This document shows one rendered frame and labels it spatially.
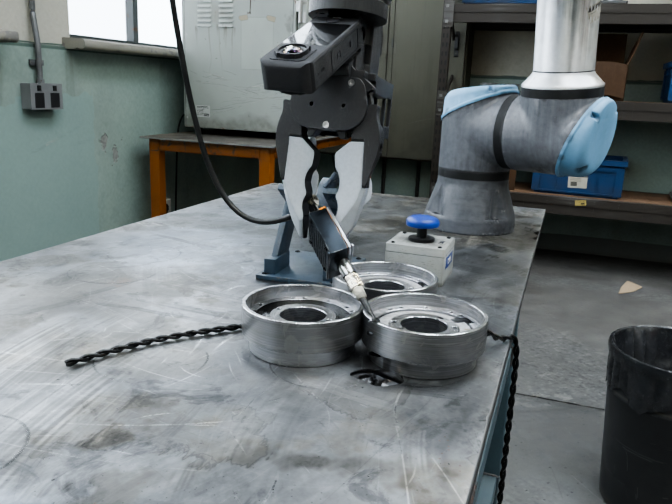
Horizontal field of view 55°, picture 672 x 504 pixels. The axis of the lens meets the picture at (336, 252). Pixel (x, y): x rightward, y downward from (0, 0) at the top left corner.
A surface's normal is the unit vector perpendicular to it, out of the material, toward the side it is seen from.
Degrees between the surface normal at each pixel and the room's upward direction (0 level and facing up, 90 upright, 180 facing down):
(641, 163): 90
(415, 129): 90
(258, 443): 0
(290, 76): 113
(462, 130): 90
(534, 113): 97
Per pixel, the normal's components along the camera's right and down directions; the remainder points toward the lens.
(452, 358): 0.31, 0.25
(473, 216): -0.14, -0.07
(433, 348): 0.00, 0.25
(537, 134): -0.70, 0.22
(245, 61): -0.34, 0.22
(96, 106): 0.94, 0.12
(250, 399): 0.04, -0.97
